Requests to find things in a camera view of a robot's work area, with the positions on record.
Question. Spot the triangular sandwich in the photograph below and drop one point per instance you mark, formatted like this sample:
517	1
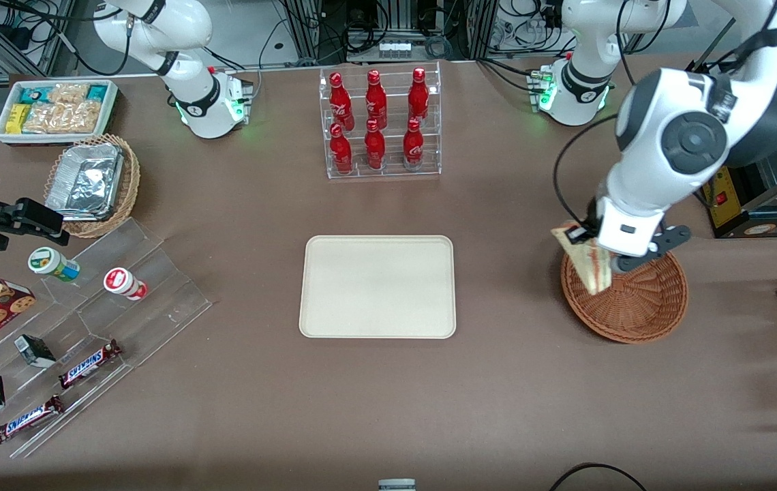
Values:
593	273

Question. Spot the small grey device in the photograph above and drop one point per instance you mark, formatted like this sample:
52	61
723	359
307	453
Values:
397	485

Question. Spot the Snickers chocolate bar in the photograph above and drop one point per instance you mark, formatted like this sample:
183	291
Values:
90	363
27	419

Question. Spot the white power strip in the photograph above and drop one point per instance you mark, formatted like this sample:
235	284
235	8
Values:
395	49

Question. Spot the clear acrylic bottle rack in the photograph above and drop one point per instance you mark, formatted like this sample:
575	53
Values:
392	170

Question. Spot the clear acrylic tiered display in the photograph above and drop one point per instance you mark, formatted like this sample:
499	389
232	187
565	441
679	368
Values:
157	300

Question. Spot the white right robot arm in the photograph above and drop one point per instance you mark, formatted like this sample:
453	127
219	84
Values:
180	27

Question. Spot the white cup with green label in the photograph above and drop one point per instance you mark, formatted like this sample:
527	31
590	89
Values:
53	264

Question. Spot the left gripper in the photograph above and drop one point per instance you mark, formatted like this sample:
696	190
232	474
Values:
592	217

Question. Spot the red Coca-Cola bottle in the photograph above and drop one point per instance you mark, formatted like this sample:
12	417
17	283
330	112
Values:
375	144
413	144
341	150
375	95
418	92
339	99

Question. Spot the aluminium foil container stack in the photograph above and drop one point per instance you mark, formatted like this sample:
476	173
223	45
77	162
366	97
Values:
85	181

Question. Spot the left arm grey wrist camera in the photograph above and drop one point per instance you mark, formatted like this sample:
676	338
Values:
626	264

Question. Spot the white cup with red label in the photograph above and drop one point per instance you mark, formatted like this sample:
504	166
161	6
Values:
125	283

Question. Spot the yellow snack pack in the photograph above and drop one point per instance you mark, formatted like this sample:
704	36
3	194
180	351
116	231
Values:
17	117

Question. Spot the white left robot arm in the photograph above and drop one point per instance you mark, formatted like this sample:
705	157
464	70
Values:
675	136

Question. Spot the clear cracker snack pack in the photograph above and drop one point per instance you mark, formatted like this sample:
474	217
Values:
44	117
68	92
82	116

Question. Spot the teal snack pack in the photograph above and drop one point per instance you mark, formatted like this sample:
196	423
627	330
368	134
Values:
33	94
97	91

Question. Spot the black machine with yellow panel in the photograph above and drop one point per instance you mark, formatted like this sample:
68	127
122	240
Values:
763	204

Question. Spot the small tan wicker basket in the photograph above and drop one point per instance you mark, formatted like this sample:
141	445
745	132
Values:
131	184

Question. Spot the large brown wicker basket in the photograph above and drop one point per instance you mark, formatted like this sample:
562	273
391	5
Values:
641	307

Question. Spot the cream plastic tray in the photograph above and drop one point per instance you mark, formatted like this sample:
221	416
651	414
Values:
375	286

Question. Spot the white snack bin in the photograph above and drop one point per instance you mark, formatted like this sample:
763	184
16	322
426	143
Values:
3	133

